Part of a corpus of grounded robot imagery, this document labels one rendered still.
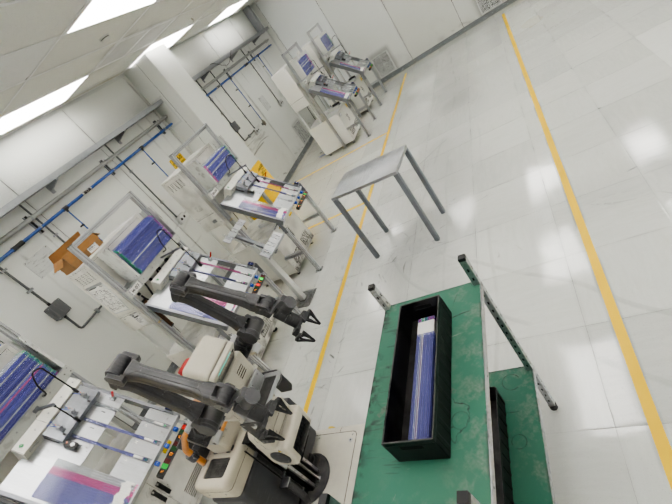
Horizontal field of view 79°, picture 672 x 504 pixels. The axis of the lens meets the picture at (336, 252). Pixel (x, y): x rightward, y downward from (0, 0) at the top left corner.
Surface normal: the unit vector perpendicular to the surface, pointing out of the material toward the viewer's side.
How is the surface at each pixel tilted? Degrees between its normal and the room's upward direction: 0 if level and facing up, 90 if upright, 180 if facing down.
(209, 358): 42
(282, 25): 90
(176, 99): 90
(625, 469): 0
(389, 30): 90
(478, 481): 0
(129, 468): 47
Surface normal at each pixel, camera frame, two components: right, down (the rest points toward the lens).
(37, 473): 0.19, -0.71
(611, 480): -0.56, -0.70
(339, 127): -0.22, 0.64
